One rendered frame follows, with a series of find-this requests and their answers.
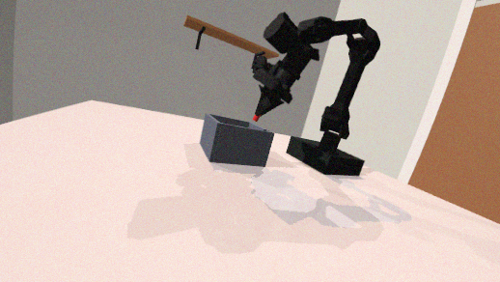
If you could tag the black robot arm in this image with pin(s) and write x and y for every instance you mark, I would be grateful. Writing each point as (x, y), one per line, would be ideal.
(283, 35)

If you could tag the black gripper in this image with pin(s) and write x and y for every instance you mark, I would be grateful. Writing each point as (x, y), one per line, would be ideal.
(277, 86)

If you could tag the red peg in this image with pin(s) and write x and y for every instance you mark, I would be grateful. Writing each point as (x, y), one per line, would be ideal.
(256, 118)

